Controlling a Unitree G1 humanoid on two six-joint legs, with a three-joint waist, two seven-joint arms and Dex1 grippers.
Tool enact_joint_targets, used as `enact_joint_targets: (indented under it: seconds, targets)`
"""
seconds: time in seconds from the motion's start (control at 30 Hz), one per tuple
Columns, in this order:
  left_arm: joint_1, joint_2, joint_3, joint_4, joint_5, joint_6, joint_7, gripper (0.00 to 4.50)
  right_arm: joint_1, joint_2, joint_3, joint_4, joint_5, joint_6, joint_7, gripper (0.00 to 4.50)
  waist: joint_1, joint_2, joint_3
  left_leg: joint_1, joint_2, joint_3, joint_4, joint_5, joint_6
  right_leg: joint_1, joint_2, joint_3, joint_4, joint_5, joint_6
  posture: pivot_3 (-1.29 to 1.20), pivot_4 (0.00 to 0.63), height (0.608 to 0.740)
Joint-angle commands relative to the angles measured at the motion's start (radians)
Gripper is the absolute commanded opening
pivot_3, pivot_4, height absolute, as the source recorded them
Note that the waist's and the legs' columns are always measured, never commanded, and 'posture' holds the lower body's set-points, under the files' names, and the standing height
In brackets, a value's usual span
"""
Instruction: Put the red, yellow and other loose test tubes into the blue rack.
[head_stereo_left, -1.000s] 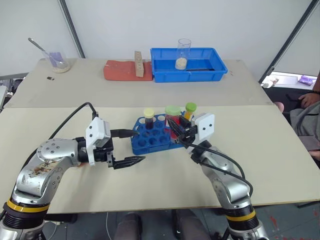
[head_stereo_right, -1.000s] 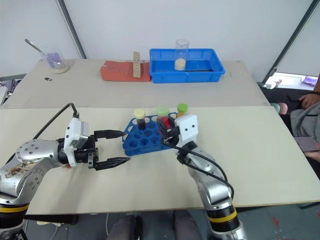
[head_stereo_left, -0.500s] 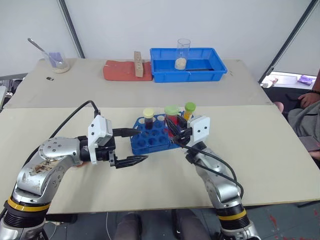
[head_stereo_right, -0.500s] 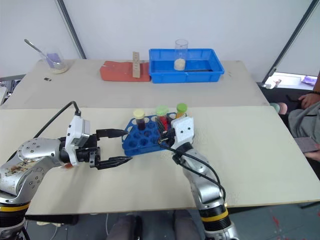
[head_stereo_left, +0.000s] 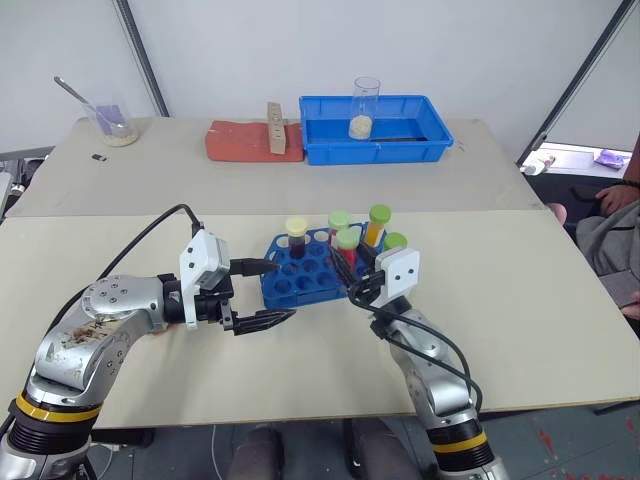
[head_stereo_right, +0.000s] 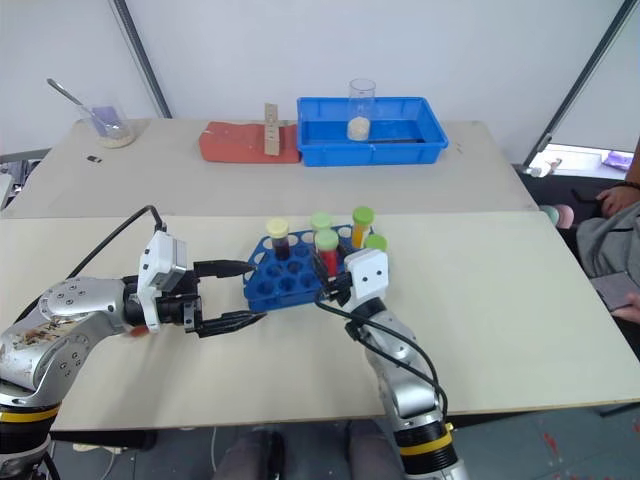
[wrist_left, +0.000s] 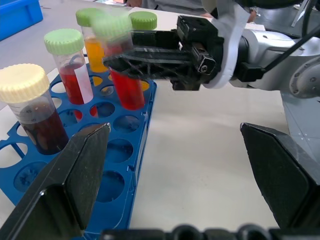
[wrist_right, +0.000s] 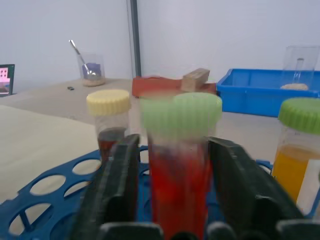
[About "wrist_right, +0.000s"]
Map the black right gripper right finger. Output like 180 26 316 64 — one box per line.
205 136 305 240

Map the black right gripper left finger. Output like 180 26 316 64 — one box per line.
70 133 141 240

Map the red liquid tube green cap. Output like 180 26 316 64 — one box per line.
139 91 223 240

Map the blue test tube rack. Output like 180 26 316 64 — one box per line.
0 144 320 240

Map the dark liquid tube yellow cap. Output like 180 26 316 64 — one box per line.
86 89 132 163

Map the yellow liquid tube green cap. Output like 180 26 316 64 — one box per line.
271 97 320 204

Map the blue plastic bin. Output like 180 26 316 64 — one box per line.
216 68 320 118

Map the red brick block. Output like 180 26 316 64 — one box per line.
131 75 217 99

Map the small wooden block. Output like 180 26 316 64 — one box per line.
180 67 211 92

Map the glass beaker with grains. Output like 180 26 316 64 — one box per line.
76 52 106 87

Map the clear glass beaker with funnel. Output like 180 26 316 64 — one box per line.
280 45 320 91

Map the metal spoon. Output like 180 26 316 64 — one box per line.
68 39 99 81

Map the grey vertical pole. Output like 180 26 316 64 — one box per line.
130 0 142 78

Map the dark screen with pink picture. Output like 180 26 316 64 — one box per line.
0 63 16 98

